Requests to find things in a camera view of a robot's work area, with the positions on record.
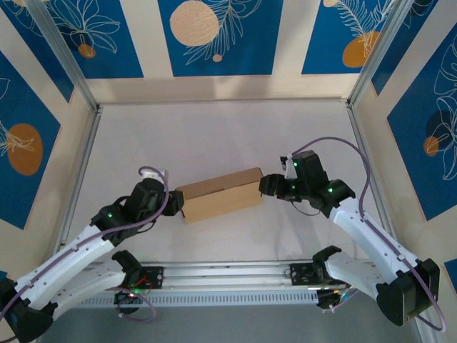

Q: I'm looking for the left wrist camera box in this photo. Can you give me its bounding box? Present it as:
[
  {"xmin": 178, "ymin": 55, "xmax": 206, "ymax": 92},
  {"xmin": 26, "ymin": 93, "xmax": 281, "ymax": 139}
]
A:
[{"xmin": 141, "ymin": 167, "xmax": 169, "ymax": 185}]

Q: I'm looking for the black electronics board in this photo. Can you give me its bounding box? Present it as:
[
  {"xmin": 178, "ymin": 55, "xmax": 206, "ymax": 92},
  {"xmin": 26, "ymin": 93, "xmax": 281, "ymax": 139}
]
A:
[
  {"xmin": 316, "ymin": 289, "xmax": 349, "ymax": 310},
  {"xmin": 114, "ymin": 289, "xmax": 147, "ymax": 315}
]

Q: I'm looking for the aluminium side rail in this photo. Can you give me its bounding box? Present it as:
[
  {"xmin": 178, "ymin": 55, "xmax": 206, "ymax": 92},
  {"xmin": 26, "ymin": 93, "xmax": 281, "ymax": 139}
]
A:
[
  {"xmin": 344, "ymin": 99, "xmax": 404, "ymax": 260},
  {"xmin": 49, "ymin": 105, "xmax": 104, "ymax": 267}
]

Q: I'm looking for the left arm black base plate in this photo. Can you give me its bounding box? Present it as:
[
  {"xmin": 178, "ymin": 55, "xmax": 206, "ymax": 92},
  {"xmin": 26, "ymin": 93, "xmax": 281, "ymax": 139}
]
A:
[{"xmin": 137, "ymin": 266, "xmax": 165, "ymax": 289}]

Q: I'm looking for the wide aluminium mounting rail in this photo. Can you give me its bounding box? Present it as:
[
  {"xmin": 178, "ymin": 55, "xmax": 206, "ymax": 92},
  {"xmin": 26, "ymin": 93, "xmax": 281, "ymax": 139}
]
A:
[{"xmin": 30, "ymin": 259, "xmax": 424, "ymax": 296}]

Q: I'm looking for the clear plastic rail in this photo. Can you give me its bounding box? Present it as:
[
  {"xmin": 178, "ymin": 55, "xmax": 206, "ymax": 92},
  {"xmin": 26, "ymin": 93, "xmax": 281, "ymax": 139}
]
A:
[{"xmin": 24, "ymin": 0, "xmax": 101, "ymax": 111}]

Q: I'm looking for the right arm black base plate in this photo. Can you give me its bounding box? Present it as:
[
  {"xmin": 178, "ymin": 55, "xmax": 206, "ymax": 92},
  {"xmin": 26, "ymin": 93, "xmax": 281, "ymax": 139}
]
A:
[{"xmin": 289, "ymin": 262, "xmax": 356, "ymax": 287}]

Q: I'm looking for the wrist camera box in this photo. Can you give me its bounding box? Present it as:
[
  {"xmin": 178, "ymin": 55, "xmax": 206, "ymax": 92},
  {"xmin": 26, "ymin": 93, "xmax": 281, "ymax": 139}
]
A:
[
  {"xmin": 141, "ymin": 167, "xmax": 169, "ymax": 185},
  {"xmin": 279, "ymin": 154, "xmax": 297, "ymax": 179}
]

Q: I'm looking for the brown cardboard box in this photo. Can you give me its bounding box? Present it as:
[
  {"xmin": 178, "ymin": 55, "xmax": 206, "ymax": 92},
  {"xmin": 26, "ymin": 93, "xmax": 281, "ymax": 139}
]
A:
[{"xmin": 174, "ymin": 166, "xmax": 264, "ymax": 224}]

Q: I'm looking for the aluminium corner post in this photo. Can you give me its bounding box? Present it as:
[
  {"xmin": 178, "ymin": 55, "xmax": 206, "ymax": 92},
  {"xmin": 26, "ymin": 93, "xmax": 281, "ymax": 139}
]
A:
[{"xmin": 346, "ymin": 0, "xmax": 411, "ymax": 106}]

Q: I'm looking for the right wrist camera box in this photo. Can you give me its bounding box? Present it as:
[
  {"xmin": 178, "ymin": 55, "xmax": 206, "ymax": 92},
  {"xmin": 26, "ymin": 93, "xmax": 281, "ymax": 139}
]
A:
[{"xmin": 279, "ymin": 154, "xmax": 297, "ymax": 179}]

